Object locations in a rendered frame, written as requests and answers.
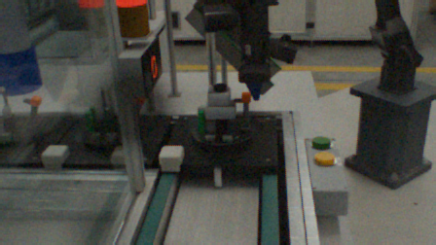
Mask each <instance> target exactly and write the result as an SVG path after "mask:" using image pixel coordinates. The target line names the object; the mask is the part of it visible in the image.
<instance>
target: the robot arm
mask: <svg viewBox="0 0 436 245"><path fill-rule="evenodd" d="M202 3H203V5H202V11H203V13H201V16H202V23H203V25H202V26H203V32H204V33H214V32H222V31H233V28H236V25H238V15H237V9H239V14H240V48H241V55H240V61H245V64H242V66H240V68H239V69H238V81H239V82H240V83H241V84H246V85H247V88H248V90H249V92H250V94H251V95H252V98H253V99H254V101H259V99H260V95H261V88H262V85H263V83H268V82H270V81H271V68H270V65H269V64H267V62H264V61H271V58H273V59H278V60H280V61H284V62H286V64H293V61H294V59H295V57H296V53H297V51H298V45H296V44H295V43H292V40H291V36H289V35H287V34H284V35H282V37H281V38H280V39H278V38H276V39H275V38H272V37H271V35H272V33H271V32H270V31H269V6H275V5H279V2H278V1H276V0H202ZM375 4H376V9H377V21H376V23H375V25H370V26H369V30H370V31H371V35H372V40H371V43H372V44H373V45H375V47H376V48H377V50H379V51H380V52H381V57H383V58H385V60H384V61H383V66H382V67H381V76H380V84H379V85H377V88H379V89H381V90H385V91H388V92H392V93H394V94H396V95H404V94H406V93H407V92H411V91H413V90H416V89H418V87H416V86H414V84H415V79H416V70H417V67H420V66H421V63H422V61H423V56H421V54H419V52H417V50H415V48H414V42H413V38H412V36H411V32H410V30H409V27H408V26H407V24H406V22H405V21H404V19H403V18H402V15H401V13H400V3H399V0H375Z"/></svg>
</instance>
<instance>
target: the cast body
mask: <svg viewBox="0 0 436 245"><path fill-rule="evenodd" d="M197 110H198V112H199V111H203V113H204V116H205V118H206V119H208V120H209V119H235V118H236V103H234V100H233V99H231V88H230V87H228V86H227V85H226V84H215V85H214V86H213V87H209V90H208V93H207V103H206V105H205V106H199V107H198V108H197Z"/></svg>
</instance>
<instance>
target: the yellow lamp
mask: <svg viewBox="0 0 436 245"><path fill-rule="evenodd" d="M117 10H118V20H119V25H120V35H121V36H122V37H124V38H139V37H142V36H146V35H148V34H149V33H150V26H149V19H148V8H147V3H145V4H143V5H141V6H132V7H121V6H118V8H117Z"/></svg>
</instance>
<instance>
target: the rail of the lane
mask: <svg viewBox="0 0 436 245"><path fill-rule="evenodd" d="M279 150H280V151H281V152H282V176H283V188H284V210H285V223H286V245H320V244H319V240H318V231H317V226H316V218H315V214H314V204H313V200H312V191H311V186H310V177H309V165H308V161H307V152H306V147H305V138H304V134H303V130H302V121H301V117H300V111H282V132H279Z"/></svg>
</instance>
